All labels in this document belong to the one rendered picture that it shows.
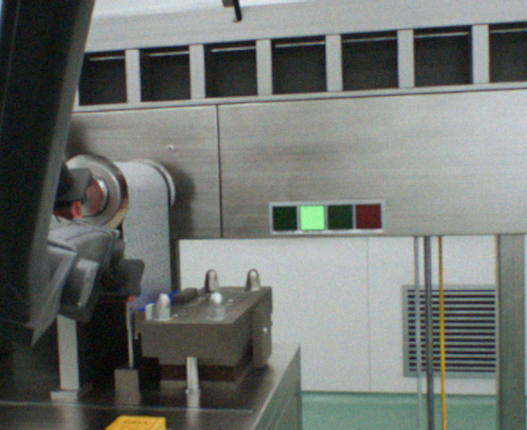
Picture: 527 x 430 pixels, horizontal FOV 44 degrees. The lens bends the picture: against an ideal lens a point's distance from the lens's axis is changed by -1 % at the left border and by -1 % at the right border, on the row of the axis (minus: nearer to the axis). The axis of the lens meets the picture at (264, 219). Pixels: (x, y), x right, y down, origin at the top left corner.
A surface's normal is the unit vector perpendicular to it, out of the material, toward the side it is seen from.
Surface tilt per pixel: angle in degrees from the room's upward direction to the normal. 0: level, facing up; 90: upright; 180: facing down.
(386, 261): 90
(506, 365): 90
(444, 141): 90
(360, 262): 90
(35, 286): 100
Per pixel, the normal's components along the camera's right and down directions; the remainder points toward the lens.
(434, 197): -0.18, 0.06
